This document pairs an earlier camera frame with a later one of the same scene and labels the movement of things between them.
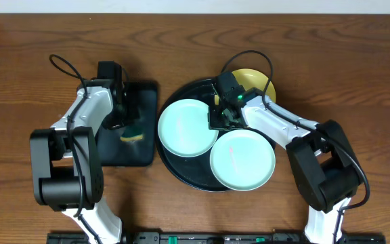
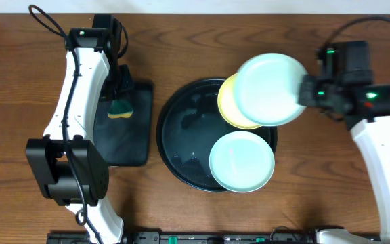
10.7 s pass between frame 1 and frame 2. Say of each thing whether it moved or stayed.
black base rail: stayed
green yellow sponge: moved
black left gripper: moved
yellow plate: moved
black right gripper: moved
